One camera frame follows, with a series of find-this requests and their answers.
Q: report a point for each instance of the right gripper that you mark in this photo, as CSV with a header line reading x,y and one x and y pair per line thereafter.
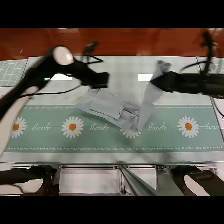
x,y
173,81

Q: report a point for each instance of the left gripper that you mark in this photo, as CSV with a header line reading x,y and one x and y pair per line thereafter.
x,y
93,78

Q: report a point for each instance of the light blue shirt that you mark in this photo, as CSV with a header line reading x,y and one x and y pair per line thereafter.
x,y
106,106

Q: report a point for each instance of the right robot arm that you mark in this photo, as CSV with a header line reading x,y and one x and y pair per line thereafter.
x,y
206,83

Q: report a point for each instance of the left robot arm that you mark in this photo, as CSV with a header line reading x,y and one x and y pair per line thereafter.
x,y
36,75

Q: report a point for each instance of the silver frame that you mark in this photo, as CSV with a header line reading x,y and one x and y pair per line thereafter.
x,y
140,181

